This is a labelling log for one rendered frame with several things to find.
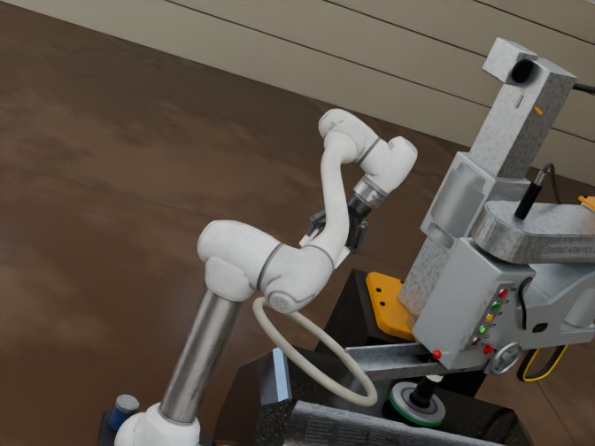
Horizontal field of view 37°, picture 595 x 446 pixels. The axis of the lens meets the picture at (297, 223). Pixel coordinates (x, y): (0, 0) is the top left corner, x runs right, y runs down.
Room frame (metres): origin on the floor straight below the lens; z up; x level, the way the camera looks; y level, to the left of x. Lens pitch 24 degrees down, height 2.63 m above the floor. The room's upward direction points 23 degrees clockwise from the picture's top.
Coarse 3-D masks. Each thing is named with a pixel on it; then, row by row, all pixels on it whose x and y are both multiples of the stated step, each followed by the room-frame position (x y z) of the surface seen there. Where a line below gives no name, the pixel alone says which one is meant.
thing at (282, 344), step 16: (256, 304) 2.37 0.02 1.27; (304, 320) 2.60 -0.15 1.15; (272, 336) 2.22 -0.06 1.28; (320, 336) 2.60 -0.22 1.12; (288, 352) 2.19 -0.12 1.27; (336, 352) 2.58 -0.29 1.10; (304, 368) 2.17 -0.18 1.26; (352, 368) 2.53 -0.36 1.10; (336, 384) 2.18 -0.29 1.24; (368, 384) 2.44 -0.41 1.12; (352, 400) 2.20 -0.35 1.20; (368, 400) 2.26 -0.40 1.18
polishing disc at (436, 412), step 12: (396, 384) 2.90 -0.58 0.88; (408, 384) 2.94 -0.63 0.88; (396, 396) 2.82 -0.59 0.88; (408, 396) 2.85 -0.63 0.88; (432, 396) 2.92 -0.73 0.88; (408, 408) 2.78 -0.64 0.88; (420, 408) 2.81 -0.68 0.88; (432, 408) 2.85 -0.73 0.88; (420, 420) 2.75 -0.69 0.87; (432, 420) 2.77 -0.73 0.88
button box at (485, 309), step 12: (492, 288) 2.70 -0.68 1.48; (504, 288) 2.72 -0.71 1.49; (492, 300) 2.70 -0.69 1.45; (504, 300) 2.74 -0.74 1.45; (480, 312) 2.70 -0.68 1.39; (492, 312) 2.72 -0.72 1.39; (480, 324) 2.70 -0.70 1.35; (468, 336) 2.70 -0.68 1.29; (480, 336) 2.73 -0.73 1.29; (468, 348) 2.71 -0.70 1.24
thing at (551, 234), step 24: (480, 216) 2.83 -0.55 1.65; (504, 216) 2.80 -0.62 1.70; (528, 216) 2.90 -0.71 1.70; (552, 216) 3.01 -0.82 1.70; (576, 216) 3.13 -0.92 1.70; (480, 240) 2.77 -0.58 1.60; (504, 240) 2.74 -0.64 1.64; (528, 240) 2.75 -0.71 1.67; (552, 240) 2.83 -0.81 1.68; (576, 240) 2.93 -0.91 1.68
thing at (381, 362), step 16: (352, 352) 2.60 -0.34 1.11; (368, 352) 2.65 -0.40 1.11; (384, 352) 2.71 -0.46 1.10; (400, 352) 2.77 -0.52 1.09; (416, 352) 2.83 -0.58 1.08; (368, 368) 2.59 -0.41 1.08; (384, 368) 2.56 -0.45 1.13; (400, 368) 2.61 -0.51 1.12; (416, 368) 2.67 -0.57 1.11; (432, 368) 2.73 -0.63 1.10; (464, 368) 2.84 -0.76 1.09; (480, 368) 2.93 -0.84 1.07; (496, 368) 2.93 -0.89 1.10
